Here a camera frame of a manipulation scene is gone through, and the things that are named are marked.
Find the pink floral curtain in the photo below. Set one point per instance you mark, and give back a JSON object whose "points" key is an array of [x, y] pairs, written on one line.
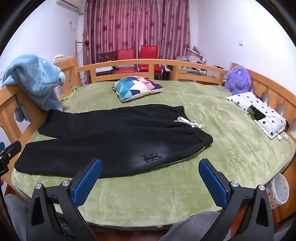
{"points": [[138, 23]]}

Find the small light blue object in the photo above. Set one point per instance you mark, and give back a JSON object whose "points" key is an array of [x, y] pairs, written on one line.
{"points": [[285, 137]]}

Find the white star print wastebasket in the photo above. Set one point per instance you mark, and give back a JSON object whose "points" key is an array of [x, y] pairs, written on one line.
{"points": [[279, 190]]}

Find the green plush blanket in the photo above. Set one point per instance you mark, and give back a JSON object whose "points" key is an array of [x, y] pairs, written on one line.
{"points": [[231, 162]]}

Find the cluttered desk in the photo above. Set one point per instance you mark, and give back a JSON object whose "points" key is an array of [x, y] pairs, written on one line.
{"points": [[194, 58]]}

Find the wooden coat rack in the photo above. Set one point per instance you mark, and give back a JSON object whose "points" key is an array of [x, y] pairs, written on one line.
{"points": [[76, 53]]}

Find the person's leg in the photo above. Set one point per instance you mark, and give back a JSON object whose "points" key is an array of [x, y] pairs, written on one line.
{"points": [[192, 224], [16, 215]]}

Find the wooden bed frame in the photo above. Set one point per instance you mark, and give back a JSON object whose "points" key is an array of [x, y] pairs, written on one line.
{"points": [[92, 67]]}

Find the geometric patterned pillow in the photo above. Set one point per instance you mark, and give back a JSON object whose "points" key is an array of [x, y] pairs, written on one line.
{"points": [[136, 87]]}

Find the person's left leg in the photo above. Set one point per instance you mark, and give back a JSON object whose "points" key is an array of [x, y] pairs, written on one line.
{"points": [[16, 215]]}

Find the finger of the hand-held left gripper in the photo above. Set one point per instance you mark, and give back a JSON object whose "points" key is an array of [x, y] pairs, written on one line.
{"points": [[15, 146]]}

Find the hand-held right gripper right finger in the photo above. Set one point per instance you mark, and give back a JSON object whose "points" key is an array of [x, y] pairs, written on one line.
{"points": [[212, 183]]}

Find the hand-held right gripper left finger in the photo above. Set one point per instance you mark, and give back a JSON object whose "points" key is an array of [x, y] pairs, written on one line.
{"points": [[89, 180]]}

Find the white air conditioner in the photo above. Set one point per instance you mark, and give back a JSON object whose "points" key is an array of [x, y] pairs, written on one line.
{"points": [[69, 5]]}

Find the white floral pillow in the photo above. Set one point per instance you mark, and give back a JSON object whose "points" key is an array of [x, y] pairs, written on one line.
{"points": [[270, 120]]}

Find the dark green pouch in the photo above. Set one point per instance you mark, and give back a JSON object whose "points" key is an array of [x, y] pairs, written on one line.
{"points": [[255, 113]]}

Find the dark wooden chair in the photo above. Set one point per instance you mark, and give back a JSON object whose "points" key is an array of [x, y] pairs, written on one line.
{"points": [[106, 56]]}

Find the white charger plug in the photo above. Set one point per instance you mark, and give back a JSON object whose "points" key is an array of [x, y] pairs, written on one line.
{"points": [[279, 138]]}

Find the light blue plush robe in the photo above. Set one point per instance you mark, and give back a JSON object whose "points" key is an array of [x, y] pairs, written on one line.
{"points": [[34, 76]]}

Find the purple plush toy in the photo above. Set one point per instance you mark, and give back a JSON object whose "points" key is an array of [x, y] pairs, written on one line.
{"points": [[238, 80]]}

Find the person's right leg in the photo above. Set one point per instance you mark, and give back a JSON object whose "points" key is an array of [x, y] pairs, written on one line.
{"points": [[192, 224]]}

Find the grey hanging fabric item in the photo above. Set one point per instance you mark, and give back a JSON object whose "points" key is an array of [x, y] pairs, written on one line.
{"points": [[22, 112]]}

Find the white wall switch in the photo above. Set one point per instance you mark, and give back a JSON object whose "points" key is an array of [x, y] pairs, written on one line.
{"points": [[241, 43]]}

